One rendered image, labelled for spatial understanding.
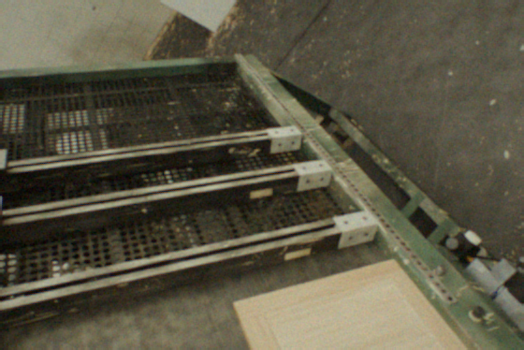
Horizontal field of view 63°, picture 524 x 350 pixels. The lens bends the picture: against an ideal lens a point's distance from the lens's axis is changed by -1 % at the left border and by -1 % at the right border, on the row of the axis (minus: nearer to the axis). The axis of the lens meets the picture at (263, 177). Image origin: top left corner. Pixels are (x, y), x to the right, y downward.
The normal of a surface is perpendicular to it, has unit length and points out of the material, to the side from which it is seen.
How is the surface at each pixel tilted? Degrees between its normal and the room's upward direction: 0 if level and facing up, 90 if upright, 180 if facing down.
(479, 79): 0
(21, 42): 90
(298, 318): 60
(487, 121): 0
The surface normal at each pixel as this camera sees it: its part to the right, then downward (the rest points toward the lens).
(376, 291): 0.10, -0.79
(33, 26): 0.29, 0.69
